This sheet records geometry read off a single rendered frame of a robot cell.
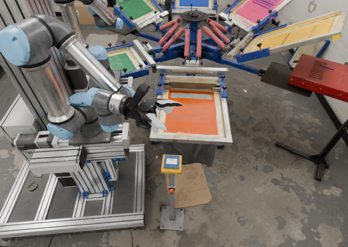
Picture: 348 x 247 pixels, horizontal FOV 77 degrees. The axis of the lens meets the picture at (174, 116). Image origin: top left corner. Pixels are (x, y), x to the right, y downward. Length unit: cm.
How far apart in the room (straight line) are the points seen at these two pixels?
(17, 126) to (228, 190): 196
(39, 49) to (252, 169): 237
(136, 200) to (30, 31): 169
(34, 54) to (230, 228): 208
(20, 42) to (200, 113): 132
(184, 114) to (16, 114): 114
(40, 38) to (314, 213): 261
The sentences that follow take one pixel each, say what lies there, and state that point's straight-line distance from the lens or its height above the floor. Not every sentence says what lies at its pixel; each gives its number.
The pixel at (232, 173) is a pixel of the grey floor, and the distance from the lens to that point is 264.
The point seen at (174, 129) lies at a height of 96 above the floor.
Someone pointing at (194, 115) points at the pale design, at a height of 96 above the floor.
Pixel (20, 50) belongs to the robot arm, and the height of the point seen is 185.
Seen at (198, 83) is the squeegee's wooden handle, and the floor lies 105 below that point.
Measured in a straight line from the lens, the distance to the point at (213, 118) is 178.
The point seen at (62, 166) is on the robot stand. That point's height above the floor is 116.
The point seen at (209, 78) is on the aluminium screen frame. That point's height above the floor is 99.
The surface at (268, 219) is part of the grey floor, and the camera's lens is 252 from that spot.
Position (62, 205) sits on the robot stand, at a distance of 239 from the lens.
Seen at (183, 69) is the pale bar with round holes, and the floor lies 104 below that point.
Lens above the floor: 220
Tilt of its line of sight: 45 degrees down
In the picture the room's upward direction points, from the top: straight up
